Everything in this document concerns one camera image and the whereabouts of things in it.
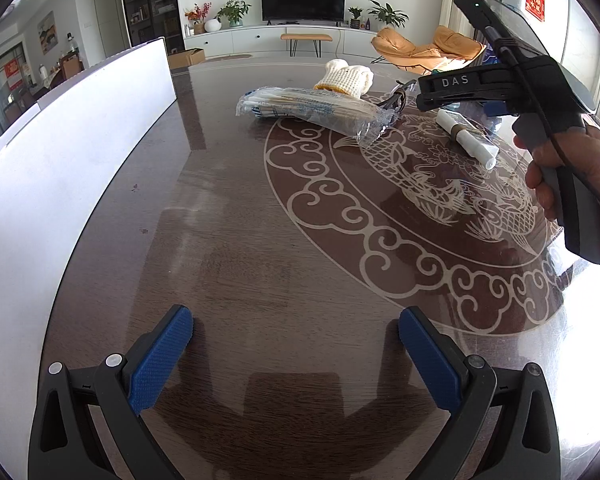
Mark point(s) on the cardboard box on floor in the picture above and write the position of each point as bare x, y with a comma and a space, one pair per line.
186, 58

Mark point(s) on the rimless black folded eyeglasses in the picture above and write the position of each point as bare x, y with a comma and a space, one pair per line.
399, 96

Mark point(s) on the white rolled paper tube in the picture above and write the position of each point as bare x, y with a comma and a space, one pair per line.
473, 141

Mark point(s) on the framed wall painting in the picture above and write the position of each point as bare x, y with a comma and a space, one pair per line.
47, 32

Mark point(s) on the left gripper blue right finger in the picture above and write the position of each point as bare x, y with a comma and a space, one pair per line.
524, 443

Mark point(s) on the white tv cabinet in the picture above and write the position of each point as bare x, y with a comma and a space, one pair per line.
265, 39

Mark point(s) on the blue patterned tall bottle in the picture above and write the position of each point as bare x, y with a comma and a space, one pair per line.
495, 23

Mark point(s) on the wooden bench stool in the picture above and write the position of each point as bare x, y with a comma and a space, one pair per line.
293, 41

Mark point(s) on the black flat television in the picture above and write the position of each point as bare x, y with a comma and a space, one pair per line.
303, 10

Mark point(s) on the green potted plant right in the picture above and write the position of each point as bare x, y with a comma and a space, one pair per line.
387, 14

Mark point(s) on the green potted plant left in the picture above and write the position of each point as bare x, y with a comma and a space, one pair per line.
234, 11

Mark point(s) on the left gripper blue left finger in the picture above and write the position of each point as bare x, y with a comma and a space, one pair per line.
64, 442

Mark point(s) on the red wall decoration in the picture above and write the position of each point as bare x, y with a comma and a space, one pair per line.
536, 8

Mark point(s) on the dark glass display cabinet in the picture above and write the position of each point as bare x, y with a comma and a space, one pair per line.
151, 19

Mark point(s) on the green potted plant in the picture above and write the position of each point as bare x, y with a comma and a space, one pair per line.
387, 14
234, 11

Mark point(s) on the small potted plant centre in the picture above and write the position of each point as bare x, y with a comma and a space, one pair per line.
355, 16

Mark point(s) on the cream knitted glove far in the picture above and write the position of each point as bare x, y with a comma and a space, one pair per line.
341, 77

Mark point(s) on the red flower vase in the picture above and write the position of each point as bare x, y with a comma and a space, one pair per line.
196, 17

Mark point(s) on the orange lounge chair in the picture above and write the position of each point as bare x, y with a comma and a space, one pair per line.
448, 50

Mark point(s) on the plastic bag of chopsticks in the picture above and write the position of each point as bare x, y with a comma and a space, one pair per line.
358, 119

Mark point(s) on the person's right hand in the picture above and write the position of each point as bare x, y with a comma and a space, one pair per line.
581, 147

